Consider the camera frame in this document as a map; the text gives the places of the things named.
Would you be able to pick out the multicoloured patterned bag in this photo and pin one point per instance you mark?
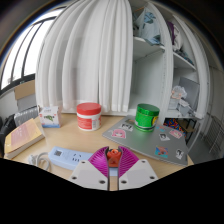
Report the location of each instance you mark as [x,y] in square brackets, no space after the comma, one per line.
[174,124]

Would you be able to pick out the light blue power strip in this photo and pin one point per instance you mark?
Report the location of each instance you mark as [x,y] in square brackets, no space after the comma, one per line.
[68,156]

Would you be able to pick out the grey ribbed radiator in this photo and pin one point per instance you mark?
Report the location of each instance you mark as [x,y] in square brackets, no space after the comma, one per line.
[26,115]

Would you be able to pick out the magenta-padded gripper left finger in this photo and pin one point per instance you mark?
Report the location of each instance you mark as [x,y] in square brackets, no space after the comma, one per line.
[90,175]

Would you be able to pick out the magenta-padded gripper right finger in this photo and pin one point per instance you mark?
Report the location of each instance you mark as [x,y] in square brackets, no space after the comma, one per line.
[137,173]

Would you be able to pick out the white jar with red lid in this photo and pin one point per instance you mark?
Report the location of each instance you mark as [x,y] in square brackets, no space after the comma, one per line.
[88,119]

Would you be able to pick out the brown cardboard box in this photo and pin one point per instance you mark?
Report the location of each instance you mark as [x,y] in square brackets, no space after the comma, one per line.
[24,90]

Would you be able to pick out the black window frame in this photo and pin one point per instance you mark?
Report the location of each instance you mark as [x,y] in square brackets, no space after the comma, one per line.
[18,83]

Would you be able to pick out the silver laptop with stickers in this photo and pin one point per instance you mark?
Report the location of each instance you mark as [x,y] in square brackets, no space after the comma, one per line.
[143,140]

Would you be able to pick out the black bag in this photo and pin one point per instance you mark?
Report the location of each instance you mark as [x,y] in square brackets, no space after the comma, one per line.
[6,131]

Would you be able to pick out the small white printed carton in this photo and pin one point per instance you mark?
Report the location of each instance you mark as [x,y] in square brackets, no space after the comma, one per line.
[50,116]

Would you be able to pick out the orange charger block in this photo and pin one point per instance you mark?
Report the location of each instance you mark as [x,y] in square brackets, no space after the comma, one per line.
[113,158]

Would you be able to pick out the white pleated curtain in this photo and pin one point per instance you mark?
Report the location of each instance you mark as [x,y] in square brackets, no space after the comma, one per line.
[86,56]

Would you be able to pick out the white shelf unit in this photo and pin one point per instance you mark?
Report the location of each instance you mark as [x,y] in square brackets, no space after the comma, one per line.
[151,73]

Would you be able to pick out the tan paperback book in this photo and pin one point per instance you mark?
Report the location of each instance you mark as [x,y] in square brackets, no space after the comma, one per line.
[22,136]

